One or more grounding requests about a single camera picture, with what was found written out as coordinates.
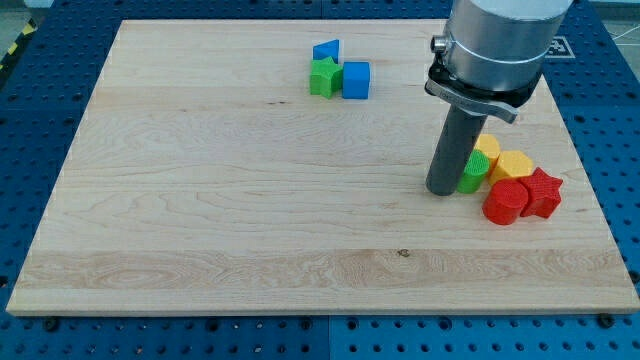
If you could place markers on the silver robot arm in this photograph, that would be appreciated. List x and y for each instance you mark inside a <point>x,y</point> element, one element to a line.
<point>488,59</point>

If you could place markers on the blue triangle block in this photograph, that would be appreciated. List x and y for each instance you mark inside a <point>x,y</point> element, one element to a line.
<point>329,49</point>

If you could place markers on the green star block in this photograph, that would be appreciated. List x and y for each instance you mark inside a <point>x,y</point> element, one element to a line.
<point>326,77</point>

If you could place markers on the blue cube block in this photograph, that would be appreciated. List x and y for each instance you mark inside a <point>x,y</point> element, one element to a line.
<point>356,80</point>

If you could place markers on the wooden board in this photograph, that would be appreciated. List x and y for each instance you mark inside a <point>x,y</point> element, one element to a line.
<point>205,179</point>

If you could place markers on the grey cylindrical pointer tool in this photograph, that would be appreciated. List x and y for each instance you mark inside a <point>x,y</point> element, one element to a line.
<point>459,134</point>

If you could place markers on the green cylinder block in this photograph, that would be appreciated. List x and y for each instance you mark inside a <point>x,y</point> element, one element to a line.
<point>474,172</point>

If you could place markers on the yellow block behind pointer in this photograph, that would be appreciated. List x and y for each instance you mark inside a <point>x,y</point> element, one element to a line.
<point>490,147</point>

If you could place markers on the red cylinder block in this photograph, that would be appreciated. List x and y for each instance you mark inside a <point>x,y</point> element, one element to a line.
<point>505,202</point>

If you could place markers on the yellow hexagon block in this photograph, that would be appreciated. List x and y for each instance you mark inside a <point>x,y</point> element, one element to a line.
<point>511,164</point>

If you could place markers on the red star block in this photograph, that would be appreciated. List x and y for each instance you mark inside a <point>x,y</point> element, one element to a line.
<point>543,194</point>

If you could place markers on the fiducial marker tag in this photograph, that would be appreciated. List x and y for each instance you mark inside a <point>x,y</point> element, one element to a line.
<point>560,48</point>

